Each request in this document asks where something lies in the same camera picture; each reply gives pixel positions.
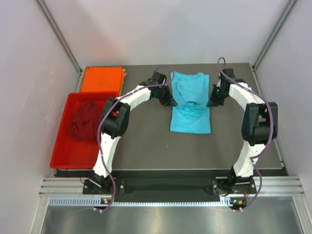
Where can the dark red t shirt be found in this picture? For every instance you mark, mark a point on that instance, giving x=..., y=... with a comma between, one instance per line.
x=84, y=124

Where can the right aluminium frame post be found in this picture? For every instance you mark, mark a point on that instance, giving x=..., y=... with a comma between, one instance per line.
x=274, y=33

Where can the red plastic bin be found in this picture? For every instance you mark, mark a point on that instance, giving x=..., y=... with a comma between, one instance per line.
x=69, y=154

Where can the aluminium frame post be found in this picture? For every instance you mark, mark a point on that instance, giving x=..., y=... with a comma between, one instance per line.
x=59, y=35
x=274, y=33

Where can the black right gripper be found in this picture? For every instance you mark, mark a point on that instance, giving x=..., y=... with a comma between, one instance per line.
x=213, y=101

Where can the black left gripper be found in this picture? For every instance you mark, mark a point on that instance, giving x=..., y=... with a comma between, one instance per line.
x=169, y=100

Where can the slotted grey cable duct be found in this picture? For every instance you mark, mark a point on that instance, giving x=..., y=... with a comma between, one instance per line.
x=103, y=202

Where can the left aluminium frame post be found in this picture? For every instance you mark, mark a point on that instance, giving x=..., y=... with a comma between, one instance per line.
x=59, y=35

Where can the aluminium front frame rail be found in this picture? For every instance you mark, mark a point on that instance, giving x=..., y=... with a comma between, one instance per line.
x=271, y=186

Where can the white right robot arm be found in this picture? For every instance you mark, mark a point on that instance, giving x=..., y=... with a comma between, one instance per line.
x=259, y=128

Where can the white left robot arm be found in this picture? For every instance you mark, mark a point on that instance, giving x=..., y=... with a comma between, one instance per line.
x=114, y=123

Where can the light blue t shirt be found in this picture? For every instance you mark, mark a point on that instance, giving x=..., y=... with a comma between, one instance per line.
x=191, y=93

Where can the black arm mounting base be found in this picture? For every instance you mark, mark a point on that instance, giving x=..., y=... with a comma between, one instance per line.
x=170, y=185

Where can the folded orange t shirt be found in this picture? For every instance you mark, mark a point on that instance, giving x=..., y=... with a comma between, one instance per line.
x=103, y=79

